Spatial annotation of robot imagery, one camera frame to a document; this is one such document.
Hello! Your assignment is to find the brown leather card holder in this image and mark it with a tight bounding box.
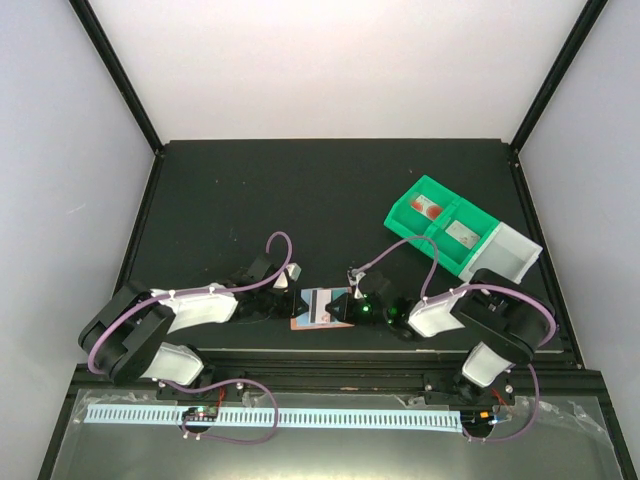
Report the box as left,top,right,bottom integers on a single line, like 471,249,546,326
290,287,351,331

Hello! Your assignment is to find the white floral credit card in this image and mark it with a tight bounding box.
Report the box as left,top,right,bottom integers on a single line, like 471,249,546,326
445,220,480,249

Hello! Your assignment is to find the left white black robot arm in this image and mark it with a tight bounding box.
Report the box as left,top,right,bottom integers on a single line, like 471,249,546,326
78,254,309,399

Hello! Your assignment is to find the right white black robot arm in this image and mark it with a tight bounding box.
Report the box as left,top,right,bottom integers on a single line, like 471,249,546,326
314,268,556,405

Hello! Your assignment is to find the red circle card in bin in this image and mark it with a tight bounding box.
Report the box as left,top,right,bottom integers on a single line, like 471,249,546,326
410,195,443,221

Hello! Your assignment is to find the green plastic bin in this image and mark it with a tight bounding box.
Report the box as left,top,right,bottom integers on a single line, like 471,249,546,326
383,175,461,254
426,198,499,278

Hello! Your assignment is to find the left small circuit board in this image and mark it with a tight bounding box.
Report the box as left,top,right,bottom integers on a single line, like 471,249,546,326
182,406,218,422

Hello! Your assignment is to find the small circuit board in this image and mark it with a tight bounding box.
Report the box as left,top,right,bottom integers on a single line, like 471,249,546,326
182,406,218,422
460,411,500,426

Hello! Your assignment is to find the clear plastic bin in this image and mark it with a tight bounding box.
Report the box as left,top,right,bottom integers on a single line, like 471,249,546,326
457,222,543,284

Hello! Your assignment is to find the right small circuit board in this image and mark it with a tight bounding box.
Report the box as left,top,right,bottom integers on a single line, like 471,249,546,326
460,411,500,426

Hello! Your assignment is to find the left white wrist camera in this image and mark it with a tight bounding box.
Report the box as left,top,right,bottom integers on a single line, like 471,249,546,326
273,263,301,290

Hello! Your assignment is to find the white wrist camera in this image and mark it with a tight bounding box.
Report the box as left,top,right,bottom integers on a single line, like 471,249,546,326
347,269,365,300
273,263,301,290

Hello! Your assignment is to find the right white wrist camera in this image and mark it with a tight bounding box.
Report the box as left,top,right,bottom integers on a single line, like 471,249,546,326
347,269,365,300

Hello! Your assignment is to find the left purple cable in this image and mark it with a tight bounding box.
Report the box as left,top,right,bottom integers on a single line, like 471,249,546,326
87,230,295,375

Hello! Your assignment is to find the purple cable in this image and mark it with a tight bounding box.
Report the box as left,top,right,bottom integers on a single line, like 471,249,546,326
349,235,559,351
87,230,295,375

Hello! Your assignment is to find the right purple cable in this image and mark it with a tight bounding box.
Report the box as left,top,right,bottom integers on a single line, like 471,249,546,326
349,235,559,351

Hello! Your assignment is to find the light blue slotted cable duct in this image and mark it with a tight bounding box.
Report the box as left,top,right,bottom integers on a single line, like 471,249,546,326
84,404,462,433

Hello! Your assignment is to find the left black frame post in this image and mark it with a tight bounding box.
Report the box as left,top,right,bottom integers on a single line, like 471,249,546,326
69,0,164,155

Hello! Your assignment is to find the black frame post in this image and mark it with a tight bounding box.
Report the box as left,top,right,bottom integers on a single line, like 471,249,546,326
510,0,608,153
69,0,164,155

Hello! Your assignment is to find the right black frame post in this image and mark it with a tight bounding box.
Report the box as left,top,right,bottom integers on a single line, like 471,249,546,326
510,0,608,153

